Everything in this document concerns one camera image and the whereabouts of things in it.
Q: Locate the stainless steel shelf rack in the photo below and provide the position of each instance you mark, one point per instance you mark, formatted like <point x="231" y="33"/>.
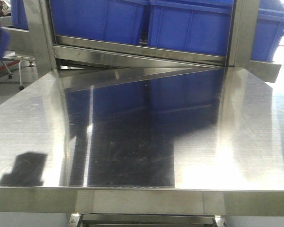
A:
<point x="51" y="51"/>

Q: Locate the blue bin centre left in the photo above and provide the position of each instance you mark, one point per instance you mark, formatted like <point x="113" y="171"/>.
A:
<point x="105" y="20"/>

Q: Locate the blue bin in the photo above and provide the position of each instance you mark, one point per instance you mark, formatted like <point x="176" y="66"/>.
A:
<point x="105" y="20"/>
<point x="18" y="15"/>
<point x="269" y="30"/>
<point x="200" y="26"/>

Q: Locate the blue bin centre right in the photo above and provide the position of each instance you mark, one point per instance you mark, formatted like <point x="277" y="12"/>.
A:
<point x="200" y="26"/>

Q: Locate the blue bin far left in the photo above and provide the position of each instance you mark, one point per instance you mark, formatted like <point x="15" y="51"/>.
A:
<point x="18" y="15"/>

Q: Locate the blue bin far right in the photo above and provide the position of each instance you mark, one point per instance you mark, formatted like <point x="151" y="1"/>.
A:
<point x="269" y="30"/>

